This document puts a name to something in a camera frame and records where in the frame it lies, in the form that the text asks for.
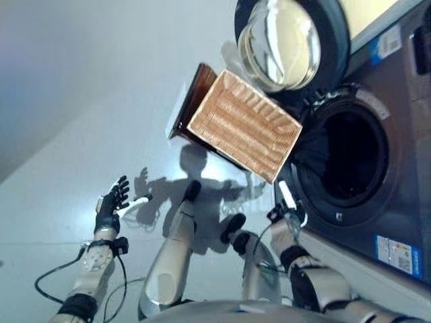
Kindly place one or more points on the round glass washer door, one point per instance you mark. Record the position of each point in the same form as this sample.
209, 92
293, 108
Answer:
279, 50

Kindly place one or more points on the black right robot foot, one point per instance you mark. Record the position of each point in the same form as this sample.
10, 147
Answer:
233, 227

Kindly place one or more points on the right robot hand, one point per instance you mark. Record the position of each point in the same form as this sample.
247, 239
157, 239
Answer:
287, 195

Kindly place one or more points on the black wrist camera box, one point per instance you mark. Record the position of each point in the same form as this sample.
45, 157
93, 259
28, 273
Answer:
121, 245

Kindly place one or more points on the white counter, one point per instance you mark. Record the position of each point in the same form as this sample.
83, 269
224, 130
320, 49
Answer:
367, 13

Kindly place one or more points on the dark front-load washing machine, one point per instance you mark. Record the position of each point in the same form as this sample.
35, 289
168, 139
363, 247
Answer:
404, 151

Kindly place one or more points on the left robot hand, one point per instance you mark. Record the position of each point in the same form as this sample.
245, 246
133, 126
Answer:
107, 212

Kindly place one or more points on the brown glossy stool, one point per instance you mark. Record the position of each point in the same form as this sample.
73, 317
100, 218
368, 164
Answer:
198, 91

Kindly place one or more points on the wicker laundry basket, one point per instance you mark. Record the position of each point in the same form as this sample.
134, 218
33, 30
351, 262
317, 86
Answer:
242, 128

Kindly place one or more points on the grey robot torso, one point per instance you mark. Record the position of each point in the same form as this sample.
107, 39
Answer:
235, 313

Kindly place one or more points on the silver robot leg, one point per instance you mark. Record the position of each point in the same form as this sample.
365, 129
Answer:
262, 276
168, 262

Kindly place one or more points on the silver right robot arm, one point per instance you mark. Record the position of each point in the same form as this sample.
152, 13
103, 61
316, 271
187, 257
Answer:
320, 282

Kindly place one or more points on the silver left robot leg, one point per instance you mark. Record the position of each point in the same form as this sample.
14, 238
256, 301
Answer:
168, 262

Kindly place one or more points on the black garment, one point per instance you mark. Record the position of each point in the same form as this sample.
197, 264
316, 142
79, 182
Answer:
313, 151

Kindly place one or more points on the silver right robot leg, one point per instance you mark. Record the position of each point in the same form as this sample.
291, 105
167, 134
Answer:
262, 276

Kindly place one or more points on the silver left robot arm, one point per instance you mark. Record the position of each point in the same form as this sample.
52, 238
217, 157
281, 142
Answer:
96, 262

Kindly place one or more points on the black robot foot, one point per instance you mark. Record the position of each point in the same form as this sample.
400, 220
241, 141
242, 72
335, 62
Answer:
193, 191
233, 227

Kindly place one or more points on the black left robot foot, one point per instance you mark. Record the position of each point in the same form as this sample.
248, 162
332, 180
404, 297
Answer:
193, 191

